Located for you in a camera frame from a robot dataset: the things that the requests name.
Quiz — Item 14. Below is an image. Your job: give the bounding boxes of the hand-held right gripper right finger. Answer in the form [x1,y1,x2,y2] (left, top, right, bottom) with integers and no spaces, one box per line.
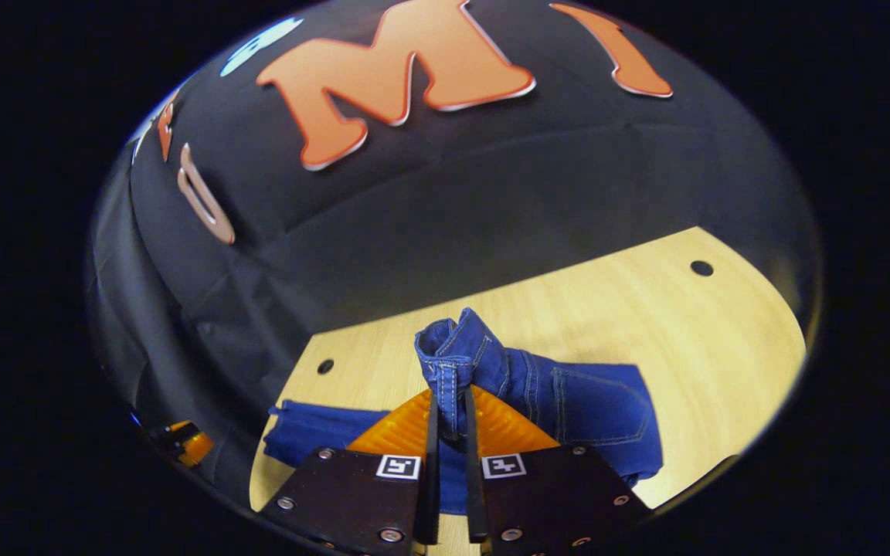
[464,385,655,556]

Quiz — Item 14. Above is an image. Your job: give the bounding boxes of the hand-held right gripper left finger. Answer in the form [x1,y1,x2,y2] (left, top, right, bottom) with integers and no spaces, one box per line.
[258,388,441,556]

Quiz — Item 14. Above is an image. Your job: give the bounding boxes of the blue denim jeans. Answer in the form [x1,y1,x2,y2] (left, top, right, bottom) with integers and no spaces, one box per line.
[263,307,664,517]

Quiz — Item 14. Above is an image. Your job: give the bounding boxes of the black backdrop cloth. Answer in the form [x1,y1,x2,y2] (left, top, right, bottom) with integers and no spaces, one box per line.
[86,0,824,499]

